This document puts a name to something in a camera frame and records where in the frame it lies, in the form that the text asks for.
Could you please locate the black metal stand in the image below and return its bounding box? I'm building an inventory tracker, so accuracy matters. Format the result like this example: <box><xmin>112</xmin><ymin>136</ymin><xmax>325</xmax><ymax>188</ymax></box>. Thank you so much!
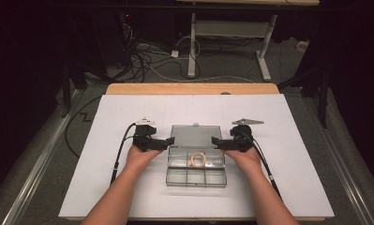
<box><xmin>277</xmin><ymin>60</ymin><xmax>331</xmax><ymax>129</ymax></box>
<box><xmin>60</xmin><ymin>60</ymin><xmax>90</xmax><ymax>119</ymax></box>

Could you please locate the white desk frame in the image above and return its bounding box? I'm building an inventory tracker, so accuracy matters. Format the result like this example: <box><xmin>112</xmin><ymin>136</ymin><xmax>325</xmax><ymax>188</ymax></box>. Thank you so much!
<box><xmin>174</xmin><ymin>0</ymin><xmax>321</xmax><ymax>83</ymax></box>

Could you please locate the right hand-held gripper black cable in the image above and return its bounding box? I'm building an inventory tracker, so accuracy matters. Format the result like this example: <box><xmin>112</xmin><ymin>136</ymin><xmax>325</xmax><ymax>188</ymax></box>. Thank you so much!
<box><xmin>241</xmin><ymin>128</ymin><xmax>283</xmax><ymax>200</ymax></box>

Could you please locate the thin black floor cable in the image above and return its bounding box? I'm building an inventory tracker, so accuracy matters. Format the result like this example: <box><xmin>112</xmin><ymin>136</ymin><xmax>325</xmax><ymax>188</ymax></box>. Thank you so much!
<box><xmin>65</xmin><ymin>95</ymin><xmax>103</xmax><ymax>159</ymax></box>

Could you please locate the wooden table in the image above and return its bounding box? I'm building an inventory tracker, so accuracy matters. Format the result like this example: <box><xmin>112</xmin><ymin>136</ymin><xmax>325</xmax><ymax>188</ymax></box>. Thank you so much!
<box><xmin>64</xmin><ymin>82</ymin><xmax>328</xmax><ymax>223</ymax></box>

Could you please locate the person's right hand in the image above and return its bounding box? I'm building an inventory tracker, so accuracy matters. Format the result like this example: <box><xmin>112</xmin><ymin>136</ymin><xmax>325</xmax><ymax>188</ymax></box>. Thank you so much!
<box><xmin>222</xmin><ymin>146</ymin><xmax>262</xmax><ymax>176</ymax></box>

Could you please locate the clear grey compartment box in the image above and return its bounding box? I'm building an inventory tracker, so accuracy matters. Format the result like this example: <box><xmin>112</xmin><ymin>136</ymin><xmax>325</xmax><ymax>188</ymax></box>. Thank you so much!
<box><xmin>165</xmin><ymin>123</ymin><xmax>228</xmax><ymax>188</ymax></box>

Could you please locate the tangle of black floor cables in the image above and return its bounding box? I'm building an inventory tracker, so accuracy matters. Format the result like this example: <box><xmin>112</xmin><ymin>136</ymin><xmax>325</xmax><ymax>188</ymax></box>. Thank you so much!
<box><xmin>120</xmin><ymin>22</ymin><xmax>190</xmax><ymax>83</ymax></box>

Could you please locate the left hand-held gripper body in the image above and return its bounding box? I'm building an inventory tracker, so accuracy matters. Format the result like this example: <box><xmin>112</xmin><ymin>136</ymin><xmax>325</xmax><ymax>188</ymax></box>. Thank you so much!
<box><xmin>132</xmin><ymin>116</ymin><xmax>160</xmax><ymax>153</ymax></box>

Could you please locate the long white floor cable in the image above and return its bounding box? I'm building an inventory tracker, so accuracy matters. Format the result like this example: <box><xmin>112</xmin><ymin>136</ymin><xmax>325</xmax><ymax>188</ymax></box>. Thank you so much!
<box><xmin>137</xmin><ymin>43</ymin><xmax>256</xmax><ymax>84</ymax></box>

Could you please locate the left hand-held gripper black cable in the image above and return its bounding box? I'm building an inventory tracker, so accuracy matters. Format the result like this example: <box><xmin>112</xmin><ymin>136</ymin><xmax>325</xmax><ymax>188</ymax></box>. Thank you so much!
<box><xmin>110</xmin><ymin>122</ymin><xmax>138</xmax><ymax>186</ymax></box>

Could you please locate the hand-held gripper black cable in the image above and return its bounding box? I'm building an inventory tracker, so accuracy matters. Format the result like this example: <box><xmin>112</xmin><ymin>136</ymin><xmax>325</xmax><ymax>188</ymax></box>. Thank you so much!
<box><xmin>241</xmin><ymin>128</ymin><xmax>283</xmax><ymax>200</ymax></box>
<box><xmin>110</xmin><ymin>122</ymin><xmax>138</xmax><ymax>186</ymax></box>

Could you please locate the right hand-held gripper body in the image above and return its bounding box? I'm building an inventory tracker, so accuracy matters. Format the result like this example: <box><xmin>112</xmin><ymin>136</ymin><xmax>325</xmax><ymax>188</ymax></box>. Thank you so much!
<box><xmin>228</xmin><ymin>117</ymin><xmax>265</xmax><ymax>153</ymax></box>

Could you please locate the beige bracelet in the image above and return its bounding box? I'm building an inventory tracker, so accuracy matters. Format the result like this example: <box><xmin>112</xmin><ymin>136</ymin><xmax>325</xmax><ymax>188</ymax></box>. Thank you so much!
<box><xmin>188</xmin><ymin>151</ymin><xmax>208</xmax><ymax>169</ymax></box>

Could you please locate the person's left hand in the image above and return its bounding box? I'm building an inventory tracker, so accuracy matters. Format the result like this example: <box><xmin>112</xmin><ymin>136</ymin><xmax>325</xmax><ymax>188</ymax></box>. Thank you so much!
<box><xmin>125</xmin><ymin>145</ymin><xmax>164</xmax><ymax>172</ymax></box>

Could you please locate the aluminium floor rail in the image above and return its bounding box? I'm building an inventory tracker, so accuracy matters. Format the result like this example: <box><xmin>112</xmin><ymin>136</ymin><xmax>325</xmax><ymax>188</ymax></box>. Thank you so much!
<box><xmin>301</xmin><ymin>93</ymin><xmax>374</xmax><ymax>225</ymax></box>
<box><xmin>0</xmin><ymin>88</ymin><xmax>84</xmax><ymax>225</ymax></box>

